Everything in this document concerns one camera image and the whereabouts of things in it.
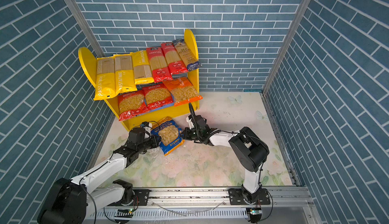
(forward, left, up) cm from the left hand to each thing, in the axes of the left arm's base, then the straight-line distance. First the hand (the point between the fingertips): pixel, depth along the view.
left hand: (162, 137), depth 87 cm
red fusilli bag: (+23, +4, +10) cm, 26 cm away
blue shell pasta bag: (+2, -5, 0) cm, 5 cm away
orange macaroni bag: (+27, -11, +11) cm, 31 cm away
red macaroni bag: (+16, +18, +10) cm, 27 cm away
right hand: (+3, -9, 0) cm, 10 cm away
